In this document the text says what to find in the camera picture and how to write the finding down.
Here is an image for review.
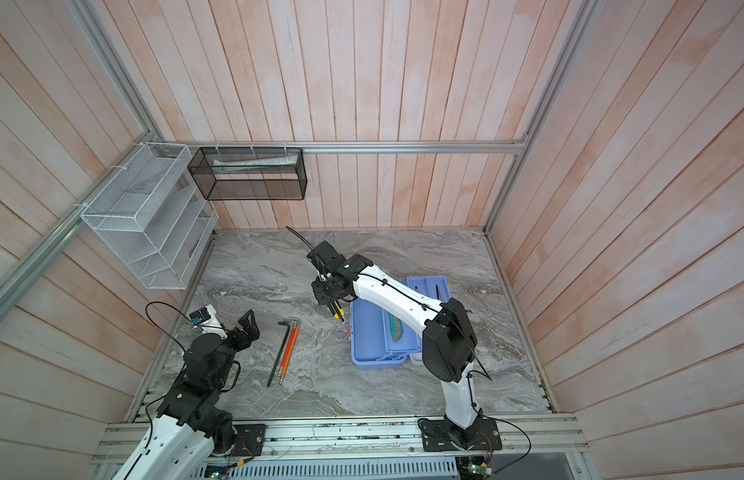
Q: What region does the yellow black utility knife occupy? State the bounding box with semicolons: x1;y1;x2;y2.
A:
329;301;346;322

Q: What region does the black hex key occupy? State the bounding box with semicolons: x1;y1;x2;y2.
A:
266;320;295;388

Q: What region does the red screwdriver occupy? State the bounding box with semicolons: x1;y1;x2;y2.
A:
278;323;301;383

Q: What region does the orange screwdriver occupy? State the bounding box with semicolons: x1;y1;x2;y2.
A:
281;323;304;378

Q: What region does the blue tool box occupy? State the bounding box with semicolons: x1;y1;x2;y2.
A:
350;271;451;370

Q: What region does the teal utility knife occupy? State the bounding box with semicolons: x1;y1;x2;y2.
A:
389;315;403;342

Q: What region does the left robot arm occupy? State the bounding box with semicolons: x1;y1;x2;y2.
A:
116;306;266;479

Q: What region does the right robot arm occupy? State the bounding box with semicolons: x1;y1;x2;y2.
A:
307;242;482;442

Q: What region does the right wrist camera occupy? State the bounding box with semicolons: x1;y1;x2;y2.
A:
307;241;346;276

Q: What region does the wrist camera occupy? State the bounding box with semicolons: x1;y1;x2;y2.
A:
307;241;346;276
188;304;222;329

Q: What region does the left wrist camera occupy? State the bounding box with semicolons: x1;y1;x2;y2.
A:
188;304;222;329

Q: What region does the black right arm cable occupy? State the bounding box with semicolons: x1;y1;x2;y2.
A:
286;226;318;253

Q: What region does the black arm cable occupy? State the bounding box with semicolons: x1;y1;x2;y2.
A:
286;226;318;253
144;301;193;355

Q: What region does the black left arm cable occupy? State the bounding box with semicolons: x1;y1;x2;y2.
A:
144;301;193;355

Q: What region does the white wire mesh shelf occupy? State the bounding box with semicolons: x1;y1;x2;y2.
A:
82;143;218;290

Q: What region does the black wire mesh basket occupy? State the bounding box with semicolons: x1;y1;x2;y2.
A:
188;146;308;201

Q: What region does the aluminium frame rail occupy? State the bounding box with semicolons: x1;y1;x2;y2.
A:
0;1;603;324

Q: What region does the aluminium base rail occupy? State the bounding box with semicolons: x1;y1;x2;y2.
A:
100;413;589;480

